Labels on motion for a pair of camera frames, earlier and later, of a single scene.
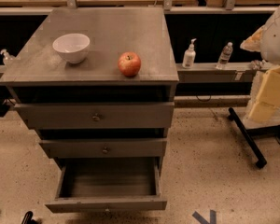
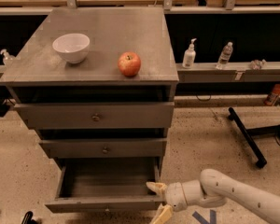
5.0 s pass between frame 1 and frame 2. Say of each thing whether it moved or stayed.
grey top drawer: stayed
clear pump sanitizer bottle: stayed
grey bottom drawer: stayed
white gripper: moved
